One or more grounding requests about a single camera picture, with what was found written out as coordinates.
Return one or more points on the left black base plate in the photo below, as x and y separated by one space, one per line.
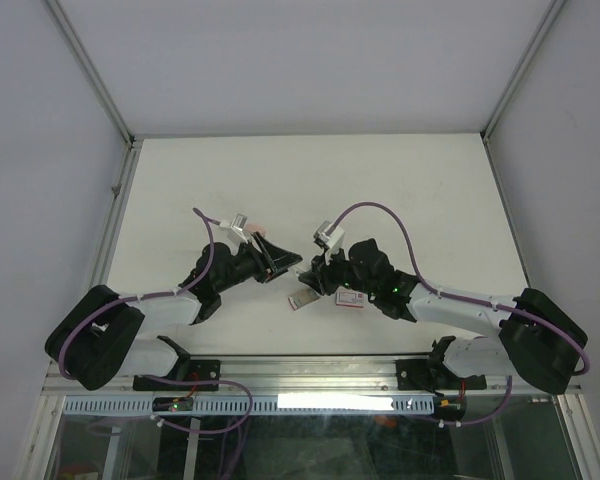
182 376

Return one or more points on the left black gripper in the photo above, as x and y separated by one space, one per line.
276 261

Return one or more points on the right aluminium frame post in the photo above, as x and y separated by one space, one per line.
523 66

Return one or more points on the staple box tray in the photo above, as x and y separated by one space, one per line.
302 298

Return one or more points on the pink white mini stapler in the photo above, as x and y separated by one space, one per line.
254 228

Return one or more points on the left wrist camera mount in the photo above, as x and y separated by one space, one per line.
236 230

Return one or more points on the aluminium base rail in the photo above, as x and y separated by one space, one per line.
359 374

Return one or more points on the red white staple box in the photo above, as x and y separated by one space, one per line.
349 298

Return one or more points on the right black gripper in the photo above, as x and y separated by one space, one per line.
320 279

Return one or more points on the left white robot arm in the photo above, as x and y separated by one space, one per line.
105 336

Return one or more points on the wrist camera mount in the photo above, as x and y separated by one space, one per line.
236 230
329 237

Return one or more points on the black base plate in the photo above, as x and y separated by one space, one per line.
182 376
419 374

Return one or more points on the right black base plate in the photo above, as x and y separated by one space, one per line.
419 374

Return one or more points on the white slotted cable duct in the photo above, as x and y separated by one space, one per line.
263 405

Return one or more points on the left aluminium frame post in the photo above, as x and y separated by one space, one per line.
76 47

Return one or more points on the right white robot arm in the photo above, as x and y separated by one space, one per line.
527 335

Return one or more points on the aluminium frame post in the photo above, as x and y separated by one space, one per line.
523 66
76 47

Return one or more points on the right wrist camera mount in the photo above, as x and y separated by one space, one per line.
329 237

